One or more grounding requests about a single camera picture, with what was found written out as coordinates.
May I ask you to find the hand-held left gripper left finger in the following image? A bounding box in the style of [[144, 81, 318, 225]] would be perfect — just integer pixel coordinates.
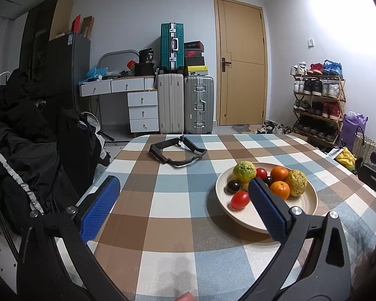
[[17, 175, 130, 301]]

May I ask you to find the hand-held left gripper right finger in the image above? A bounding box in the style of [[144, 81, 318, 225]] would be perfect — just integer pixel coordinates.
[[241, 177, 352, 301]]

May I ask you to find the large red tomato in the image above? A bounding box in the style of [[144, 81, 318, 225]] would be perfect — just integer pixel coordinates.
[[230, 191, 251, 210]]

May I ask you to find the cream round plate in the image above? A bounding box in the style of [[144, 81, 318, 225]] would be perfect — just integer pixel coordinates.
[[215, 162, 319, 234]]

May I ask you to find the white woven basket bag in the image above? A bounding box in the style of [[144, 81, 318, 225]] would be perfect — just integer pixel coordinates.
[[352, 127, 376, 167]]

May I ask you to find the orange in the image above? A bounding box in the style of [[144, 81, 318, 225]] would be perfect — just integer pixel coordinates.
[[271, 165, 290, 183], [269, 180, 291, 200]]

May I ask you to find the yellow bag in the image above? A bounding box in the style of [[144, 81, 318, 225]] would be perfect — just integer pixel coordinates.
[[335, 146, 357, 172]]

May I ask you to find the green yellow bumpy fruit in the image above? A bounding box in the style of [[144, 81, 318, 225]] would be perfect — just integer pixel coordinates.
[[232, 161, 257, 185], [285, 169, 308, 198]]

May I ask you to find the purple bag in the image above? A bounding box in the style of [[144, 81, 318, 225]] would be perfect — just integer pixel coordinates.
[[342, 111, 369, 153]]

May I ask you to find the wooden shoe rack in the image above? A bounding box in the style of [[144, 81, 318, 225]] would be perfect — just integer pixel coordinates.
[[291, 69, 347, 147]]

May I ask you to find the pile of shoes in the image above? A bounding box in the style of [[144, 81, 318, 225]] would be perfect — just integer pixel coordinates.
[[253, 120, 294, 135]]

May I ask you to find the pile of black jackets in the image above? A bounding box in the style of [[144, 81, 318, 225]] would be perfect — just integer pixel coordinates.
[[0, 67, 112, 236]]

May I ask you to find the shoe rack with shoes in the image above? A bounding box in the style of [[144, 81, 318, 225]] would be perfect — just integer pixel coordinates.
[[290, 59, 344, 141]]

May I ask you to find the white desk with drawers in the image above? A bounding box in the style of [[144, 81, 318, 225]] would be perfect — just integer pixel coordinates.
[[78, 76, 160, 133]]

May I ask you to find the grey suitcase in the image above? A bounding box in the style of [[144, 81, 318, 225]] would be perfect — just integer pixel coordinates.
[[183, 75, 214, 135]]

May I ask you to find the beige suitcase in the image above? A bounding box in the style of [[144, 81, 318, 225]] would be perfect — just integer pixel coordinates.
[[157, 72, 185, 135]]

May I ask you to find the blue plastic bag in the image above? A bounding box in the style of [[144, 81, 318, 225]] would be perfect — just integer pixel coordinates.
[[87, 65, 109, 81]]

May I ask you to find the plain black bag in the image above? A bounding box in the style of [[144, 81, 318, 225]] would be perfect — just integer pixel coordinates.
[[134, 63, 159, 77]]

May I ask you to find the dark grey fridge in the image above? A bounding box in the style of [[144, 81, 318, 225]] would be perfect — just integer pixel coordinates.
[[45, 33, 91, 114]]

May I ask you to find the wooden door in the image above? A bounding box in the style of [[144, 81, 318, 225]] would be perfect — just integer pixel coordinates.
[[213, 0, 268, 126]]

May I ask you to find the arched mirror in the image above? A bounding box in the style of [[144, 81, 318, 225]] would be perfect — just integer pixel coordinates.
[[99, 49, 140, 79]]

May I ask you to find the yellow black shoe box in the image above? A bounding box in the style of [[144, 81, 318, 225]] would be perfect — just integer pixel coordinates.
[[184, 65, 209, 77]]

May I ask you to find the black printed bag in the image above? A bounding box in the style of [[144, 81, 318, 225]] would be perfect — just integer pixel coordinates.
[[138, 48, 154, 64]]

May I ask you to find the plain black shoe box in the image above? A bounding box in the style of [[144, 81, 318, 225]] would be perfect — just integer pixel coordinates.
[[184, 56, 205, 67]]

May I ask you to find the teal suitcase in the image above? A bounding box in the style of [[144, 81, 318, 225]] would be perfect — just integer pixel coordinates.
[[160, 23, 185, 71]]

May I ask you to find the dark brown shoe box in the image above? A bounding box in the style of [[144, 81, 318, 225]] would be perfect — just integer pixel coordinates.
[[184, 40, 204, 52]]

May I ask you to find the brown cardboard piece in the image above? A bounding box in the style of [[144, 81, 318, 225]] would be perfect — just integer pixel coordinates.
[[82, 16, 95, 40]]

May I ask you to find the dark tall cabinet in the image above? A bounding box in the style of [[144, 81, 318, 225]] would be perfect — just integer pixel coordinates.
[[20, 0, 73, 80]]

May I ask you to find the black strap frame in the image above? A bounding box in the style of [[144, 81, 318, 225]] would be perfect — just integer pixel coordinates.
[[148, 135, 208, 168]]

